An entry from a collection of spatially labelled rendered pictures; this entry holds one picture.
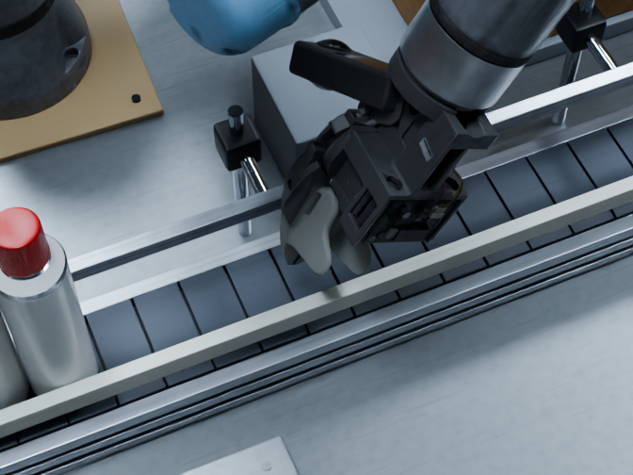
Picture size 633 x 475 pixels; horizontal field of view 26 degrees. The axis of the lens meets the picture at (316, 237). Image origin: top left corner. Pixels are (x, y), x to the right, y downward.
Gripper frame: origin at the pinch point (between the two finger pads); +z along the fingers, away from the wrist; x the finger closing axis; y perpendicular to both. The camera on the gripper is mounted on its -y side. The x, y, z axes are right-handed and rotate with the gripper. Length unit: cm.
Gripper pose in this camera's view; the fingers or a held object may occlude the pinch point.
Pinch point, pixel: (295, 243)
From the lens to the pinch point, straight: 102.7
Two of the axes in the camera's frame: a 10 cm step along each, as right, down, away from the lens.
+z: -4.6, 6.3, 6.2
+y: 4.0, 7.7, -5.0
